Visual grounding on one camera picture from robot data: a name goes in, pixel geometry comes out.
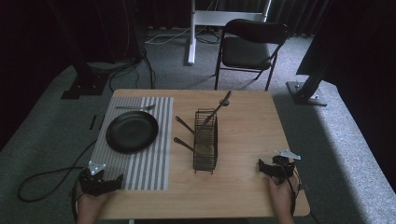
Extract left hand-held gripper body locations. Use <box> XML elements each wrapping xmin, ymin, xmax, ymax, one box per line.
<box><xmin>78</xmin><ymin>161</ymin><xmax>110</xmax><ymax>198</ymax></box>

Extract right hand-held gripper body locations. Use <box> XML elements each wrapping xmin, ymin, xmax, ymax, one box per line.
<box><xmin>268</xmin><ymin>148</ymin><xmax>302</xmax><ymax>185</ymax></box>

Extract grey striped placemat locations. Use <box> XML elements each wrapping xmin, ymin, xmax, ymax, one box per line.
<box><xmin>90</xmin><ymin>96</ymin><xmax>175</xmax><ymax>191</ymax></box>

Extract black round plate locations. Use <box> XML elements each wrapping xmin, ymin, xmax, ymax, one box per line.
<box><xmin>105</xmin><ymin>110</ymin><xmax>160</xmax><ymax>155</ymax></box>

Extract metal fork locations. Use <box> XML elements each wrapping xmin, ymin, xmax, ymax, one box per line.
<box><xmin>115</xmin><ymin>104</ymin><xmax>157</xmax><ymax>112</ymax></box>

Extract black metal stand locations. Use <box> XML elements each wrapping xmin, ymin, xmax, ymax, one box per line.
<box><xmin>46</xmin><ymin>0</ymin><xmax>110</xmax><ymax>101</ymax></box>
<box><xmin>286</xmin><ymin>46</ymin><xmax>332</xmax><ymax>107</ymax></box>

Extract black folding chair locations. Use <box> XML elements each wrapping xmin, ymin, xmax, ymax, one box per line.
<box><xmin>213</xmin><ymin>18</ymin><xmax>290</xmax><ymax>92</ymax></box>

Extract dark curtain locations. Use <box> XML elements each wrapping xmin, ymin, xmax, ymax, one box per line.
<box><xmin>136</xmin><ymin>0</ymin><xmax>332</xmax><ymax>37</ymax></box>

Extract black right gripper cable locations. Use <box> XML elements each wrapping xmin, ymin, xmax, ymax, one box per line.
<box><xmin>278</xmin><ymin>163</ymin><xmax>311</xmax><ymax>217</ymax></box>

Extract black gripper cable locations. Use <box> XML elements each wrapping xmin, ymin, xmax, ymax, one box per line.
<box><xmin>278</xmin><ymin>163</ymin><xmax>311</xmax><ymax>217</ymax></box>
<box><xmin>16</xmin><ymin>139</ymin><xmax>98</xmax><ymax>222</ymax></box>

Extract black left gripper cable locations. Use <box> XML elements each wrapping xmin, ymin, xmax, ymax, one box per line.
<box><xmin>16</xmin><ymin>139</ymin><xmax>98</xmax><ymax>222</ymax></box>

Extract black wire cutlery rack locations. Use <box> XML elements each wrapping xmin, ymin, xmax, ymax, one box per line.
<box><xmin>192</xmin><ymin>107</ymin><xmax>219</xmax><ymax>175</ymax></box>

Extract long dark-handled utensil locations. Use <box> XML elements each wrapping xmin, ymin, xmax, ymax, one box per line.
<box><xmin>199</xmin><ymin>90</ymin><xmax>233</xmax><ymax>133</ymax></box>

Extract black floor cables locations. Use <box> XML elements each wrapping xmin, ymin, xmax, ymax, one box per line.
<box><xmin>106</xmin><ymin>46</ymin><xmax>157</xmax><ymax>91</ymax></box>

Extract white floor cable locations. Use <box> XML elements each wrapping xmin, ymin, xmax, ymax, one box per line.
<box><xmin>144</xmin><ymin>26</ymin><xmax>191</xmax><ymax>46</ymax></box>

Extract white desk frame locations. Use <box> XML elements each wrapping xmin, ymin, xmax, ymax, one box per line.
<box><xmin>186</xmin><ymin>0</ymin><xmax>273</xmax><ymax>66</ymax></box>

